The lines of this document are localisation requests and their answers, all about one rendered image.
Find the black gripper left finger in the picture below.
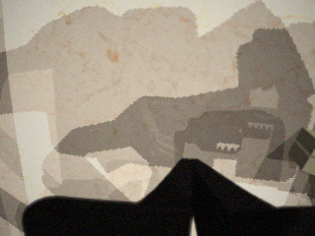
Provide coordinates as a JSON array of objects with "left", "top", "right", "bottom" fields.
[{"left": 22, "top": 158, "right": 193, "bottom": 236}]

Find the beige rectangular block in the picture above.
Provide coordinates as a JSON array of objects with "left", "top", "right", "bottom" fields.
[
  {"left": 296, "top": 127, "right": 315, "bottom": 157},
  {"left": 288, "top": 142, "right": 315, "bottom": 175}
]

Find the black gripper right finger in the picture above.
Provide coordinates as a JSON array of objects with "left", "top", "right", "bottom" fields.
[{"left": 190, "top": 159, "right": 315, "bottom": 236}]

